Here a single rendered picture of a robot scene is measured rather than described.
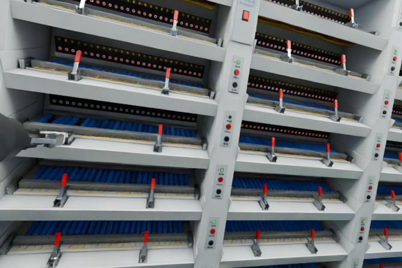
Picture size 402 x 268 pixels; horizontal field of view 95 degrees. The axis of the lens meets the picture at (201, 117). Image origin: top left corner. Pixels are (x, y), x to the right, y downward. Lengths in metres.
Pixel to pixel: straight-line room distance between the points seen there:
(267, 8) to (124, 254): 0.99
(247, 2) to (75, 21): 0.53
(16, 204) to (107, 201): 0.24
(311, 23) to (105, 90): 0.76
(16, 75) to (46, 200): 0.37
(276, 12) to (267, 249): 0.92
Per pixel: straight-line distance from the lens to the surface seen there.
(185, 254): 0.84
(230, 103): 0.65
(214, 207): 0.73
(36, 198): 0.79
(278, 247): 1.00
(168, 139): 0.68
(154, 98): 0.60
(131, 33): 0.64
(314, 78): 0.86
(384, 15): 1.21
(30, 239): 0.89
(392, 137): 1.20
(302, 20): 0.86
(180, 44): 0.64
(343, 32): 0.98
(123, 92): 0.61
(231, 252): 0.89
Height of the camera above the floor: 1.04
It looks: 3 degrees down
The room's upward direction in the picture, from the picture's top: 8 degrees clockwise
